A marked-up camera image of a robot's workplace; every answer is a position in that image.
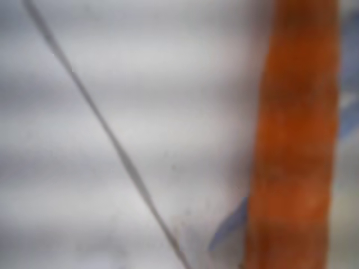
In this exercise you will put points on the white paper sheet blue print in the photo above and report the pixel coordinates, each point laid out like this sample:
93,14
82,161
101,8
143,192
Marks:
168,84

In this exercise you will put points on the orange carrot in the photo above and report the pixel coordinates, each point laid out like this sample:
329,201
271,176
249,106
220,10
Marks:
294,140

